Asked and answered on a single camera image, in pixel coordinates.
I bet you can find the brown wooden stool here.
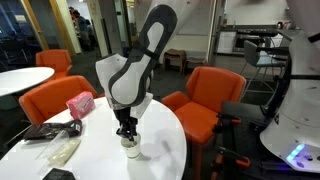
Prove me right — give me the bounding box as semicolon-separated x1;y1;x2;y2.
183;57;208;75
162;48;187;74

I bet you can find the pink tissue pack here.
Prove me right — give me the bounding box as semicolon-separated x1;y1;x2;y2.
65;91;96;120

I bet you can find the kitchen counter with oven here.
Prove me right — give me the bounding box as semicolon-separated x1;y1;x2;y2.
216;25;301;55

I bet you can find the wall whiteboard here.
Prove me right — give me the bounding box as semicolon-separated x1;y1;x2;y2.
175;6;213;36

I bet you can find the orange black clamp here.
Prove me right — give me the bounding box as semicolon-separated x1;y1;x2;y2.
210;146;252;180
213;113;242;134

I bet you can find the white round side table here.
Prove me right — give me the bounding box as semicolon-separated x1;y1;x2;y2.
0;66;56;98

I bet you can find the standing person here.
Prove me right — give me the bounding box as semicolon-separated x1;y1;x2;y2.
71;9;90;51

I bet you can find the grey bar chair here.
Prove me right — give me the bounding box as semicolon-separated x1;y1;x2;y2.
240;39;287;95

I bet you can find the black cable conduit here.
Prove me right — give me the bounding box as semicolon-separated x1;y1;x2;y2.
256;46;295;118

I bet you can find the white paper cup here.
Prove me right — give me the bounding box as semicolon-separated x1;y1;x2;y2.
120;133;142;160

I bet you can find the dark maroon plastic bag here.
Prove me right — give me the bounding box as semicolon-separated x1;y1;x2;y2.
23;119;83;141

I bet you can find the flat black object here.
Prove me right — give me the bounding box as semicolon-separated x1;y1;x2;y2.
42;168;76;180

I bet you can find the seated person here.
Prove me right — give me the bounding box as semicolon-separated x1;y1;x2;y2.
85;19;96;46

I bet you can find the clear plastic bag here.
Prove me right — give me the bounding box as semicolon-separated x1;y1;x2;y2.
35;130;82;168

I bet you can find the large orange armchair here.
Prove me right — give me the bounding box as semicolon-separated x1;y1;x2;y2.
161;65;247;180

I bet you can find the small orange armchair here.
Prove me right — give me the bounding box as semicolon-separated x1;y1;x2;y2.
35;49;73;81

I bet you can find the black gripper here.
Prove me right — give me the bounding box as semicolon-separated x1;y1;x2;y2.
112;106;139;142

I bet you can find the black robot stand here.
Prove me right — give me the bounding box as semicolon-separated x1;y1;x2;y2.
219;100;320;180

